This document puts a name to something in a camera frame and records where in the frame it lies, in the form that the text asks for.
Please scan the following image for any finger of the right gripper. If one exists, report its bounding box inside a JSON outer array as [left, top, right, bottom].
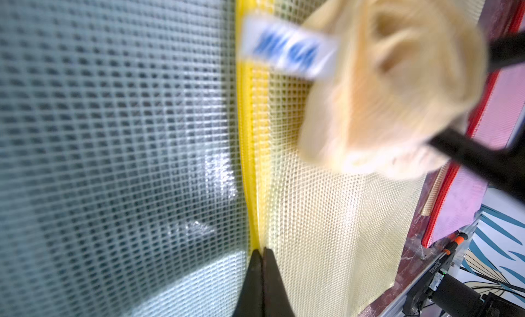
[[429, 128, 524, 202], [488, 31, 525, 71]]

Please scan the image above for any cream wiping cloth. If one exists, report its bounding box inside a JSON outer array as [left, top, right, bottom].
[[239, 0, 488, 180]]

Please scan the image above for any pink red-zip mesh bag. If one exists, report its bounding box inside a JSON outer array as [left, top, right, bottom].
[[421, 3, 524, 247]]

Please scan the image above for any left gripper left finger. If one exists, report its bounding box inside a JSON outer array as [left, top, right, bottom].
[[232, 250, 264, 317]]

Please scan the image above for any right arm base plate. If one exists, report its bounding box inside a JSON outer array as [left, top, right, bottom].
[[402, 254, 451, 316]]

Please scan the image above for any green-zip clear mesh bag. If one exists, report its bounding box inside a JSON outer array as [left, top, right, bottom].
[[1, 0, 249, 316]]

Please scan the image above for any yellow mesh document bag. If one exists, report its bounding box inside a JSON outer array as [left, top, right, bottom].
[[421, 163, 450, 216]]

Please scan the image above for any yellow-green mesh document bag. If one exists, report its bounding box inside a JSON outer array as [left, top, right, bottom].
[[234, 0, 491, 317]]

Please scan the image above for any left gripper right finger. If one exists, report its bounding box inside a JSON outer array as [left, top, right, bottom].
[[262, 248, 295, 317]]

